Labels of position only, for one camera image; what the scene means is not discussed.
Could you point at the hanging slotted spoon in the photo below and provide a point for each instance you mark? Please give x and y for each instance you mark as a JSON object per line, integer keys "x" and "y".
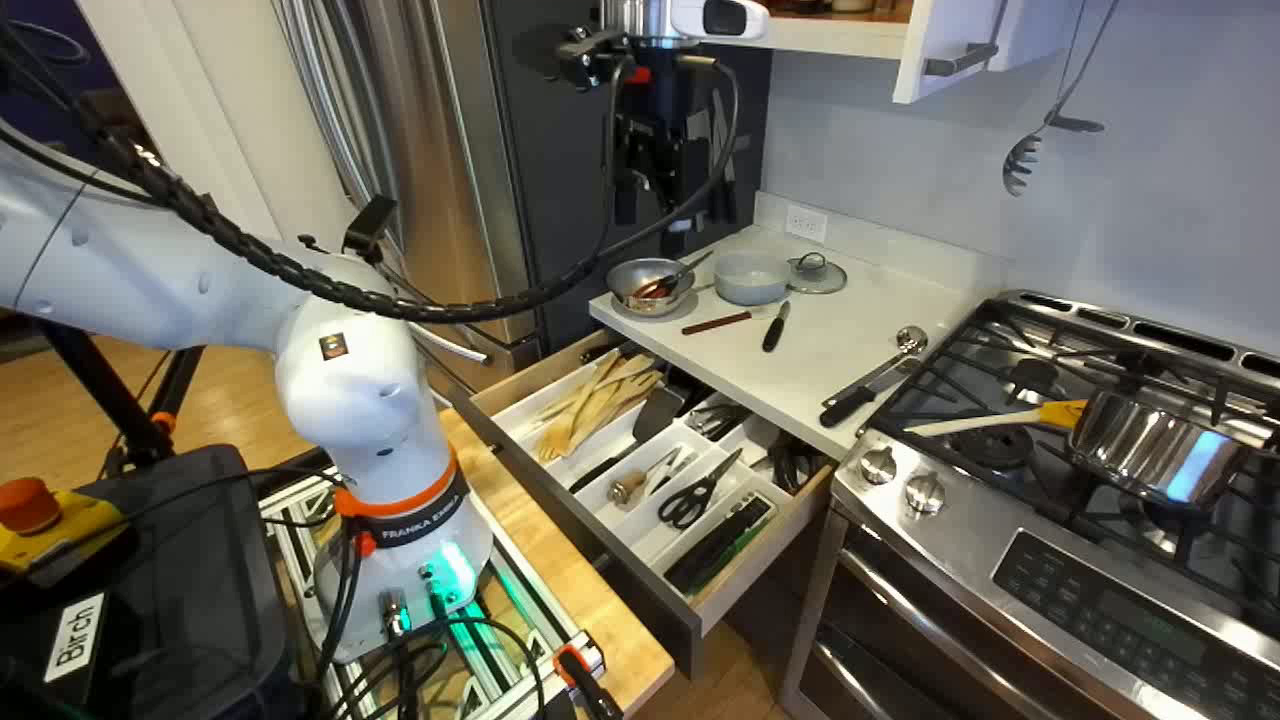
{"x": 1022, "y": 157}

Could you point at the glass pot lid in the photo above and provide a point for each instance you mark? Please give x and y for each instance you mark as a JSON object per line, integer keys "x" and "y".
{"x": 815, "y": 274}

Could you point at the green handled tool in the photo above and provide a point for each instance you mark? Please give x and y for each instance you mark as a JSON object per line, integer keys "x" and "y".
{"x": 716, "y": 547}

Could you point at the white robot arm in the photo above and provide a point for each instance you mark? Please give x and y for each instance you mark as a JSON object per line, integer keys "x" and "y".
{"x": 130, "y": 250}

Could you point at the red emergency stop button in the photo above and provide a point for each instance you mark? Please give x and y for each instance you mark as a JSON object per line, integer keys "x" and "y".
{"x": 26, "y": 505}

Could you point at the wooden spoon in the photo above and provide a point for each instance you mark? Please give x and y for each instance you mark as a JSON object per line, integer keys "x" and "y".
{"x": 636, "y": 379}

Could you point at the open wooden drawer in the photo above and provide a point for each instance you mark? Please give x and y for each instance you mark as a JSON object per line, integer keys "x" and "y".
{"x": 675, "y": 618}

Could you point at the stainless steel gas stove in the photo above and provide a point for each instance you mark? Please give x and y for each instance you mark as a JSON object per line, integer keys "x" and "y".
{"x": 990, "y": 579}

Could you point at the stainless steel refrigerator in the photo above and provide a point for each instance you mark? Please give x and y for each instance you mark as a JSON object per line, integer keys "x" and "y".
{"x": 465, "y": 123}

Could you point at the wooden handled corkscrew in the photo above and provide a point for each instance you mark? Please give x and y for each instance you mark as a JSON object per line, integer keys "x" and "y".
{"x": 629, "y": 489}

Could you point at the white upper cabinet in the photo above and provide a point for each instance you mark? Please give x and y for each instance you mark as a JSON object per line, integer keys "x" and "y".
{"x": 930, "y": 43}

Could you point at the metal pan on stove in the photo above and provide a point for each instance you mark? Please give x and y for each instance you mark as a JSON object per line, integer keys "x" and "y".
{"x": 1157, "y": 455}

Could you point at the black equipment case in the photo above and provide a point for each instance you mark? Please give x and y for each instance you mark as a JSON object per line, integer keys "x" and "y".
{"x": 181, "y": 618}

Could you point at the wooden fork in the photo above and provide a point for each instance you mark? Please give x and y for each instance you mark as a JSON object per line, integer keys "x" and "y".
{"x": 563, "y": 428}

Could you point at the yellow handled spatula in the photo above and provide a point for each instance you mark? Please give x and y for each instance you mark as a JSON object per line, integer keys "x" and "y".
{"x": 1051, "y": 414}

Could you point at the black handled scissors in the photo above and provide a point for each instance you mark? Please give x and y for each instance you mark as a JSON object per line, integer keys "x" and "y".
{"x": 681, "y": 510}

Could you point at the black tongs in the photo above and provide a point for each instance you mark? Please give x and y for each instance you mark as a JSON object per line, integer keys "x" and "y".
{"x": 795, "y": 463}

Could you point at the metal bowl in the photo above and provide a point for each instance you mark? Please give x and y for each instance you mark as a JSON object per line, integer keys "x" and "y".
{"x": 651, "y": 286}

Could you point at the brown wooden stick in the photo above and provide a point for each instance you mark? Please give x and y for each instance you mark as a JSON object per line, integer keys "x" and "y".
{"x": 716, "y": 320}

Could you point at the black spatula in drawer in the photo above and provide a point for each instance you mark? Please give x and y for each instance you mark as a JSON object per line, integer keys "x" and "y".
{"x": 655, "y": 418}

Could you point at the white cutlery tray organizer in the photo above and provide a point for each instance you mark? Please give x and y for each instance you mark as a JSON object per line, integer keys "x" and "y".
{"x": 710, "y": 424}

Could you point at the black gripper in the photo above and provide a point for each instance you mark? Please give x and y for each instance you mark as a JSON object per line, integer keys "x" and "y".
{"x": 675, "y": 138}

